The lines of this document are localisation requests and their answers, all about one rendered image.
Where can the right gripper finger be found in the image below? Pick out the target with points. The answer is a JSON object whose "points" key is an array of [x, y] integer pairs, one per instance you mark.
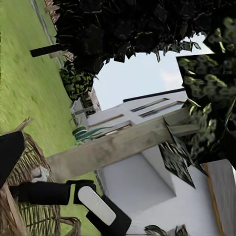
{"points": [[15, 189]]}

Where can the wicker basket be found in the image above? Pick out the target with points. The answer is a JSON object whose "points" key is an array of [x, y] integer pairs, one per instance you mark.
{"points": [[12, 221]]}

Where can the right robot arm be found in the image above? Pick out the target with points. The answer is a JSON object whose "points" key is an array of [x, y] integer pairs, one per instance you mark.
{"points": [[105, 215]]}

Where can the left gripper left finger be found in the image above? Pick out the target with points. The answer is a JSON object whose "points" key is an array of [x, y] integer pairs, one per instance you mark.
{"points": [[12, 148]]}

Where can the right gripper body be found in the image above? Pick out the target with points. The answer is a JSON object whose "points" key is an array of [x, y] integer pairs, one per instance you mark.
{"points": [[37, 193]]}

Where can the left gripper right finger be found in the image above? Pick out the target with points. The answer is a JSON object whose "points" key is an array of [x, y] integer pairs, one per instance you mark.
{"points": [[228, 146]]}

